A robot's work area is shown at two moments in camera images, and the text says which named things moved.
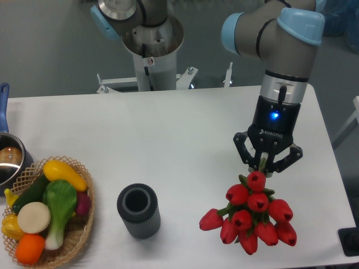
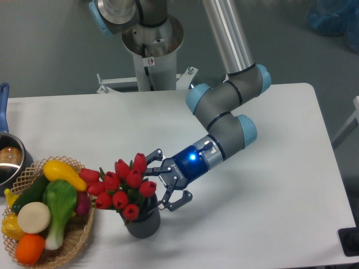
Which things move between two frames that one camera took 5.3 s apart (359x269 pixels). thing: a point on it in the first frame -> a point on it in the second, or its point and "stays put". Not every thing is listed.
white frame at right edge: [353, 123] stays put
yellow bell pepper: [10, 227] stays put
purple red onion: [83, 203] stays put
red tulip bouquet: [252, 216] -> [124, 190]
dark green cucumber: [33, 193] stays put
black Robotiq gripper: [271, 132] -> [187, 166]
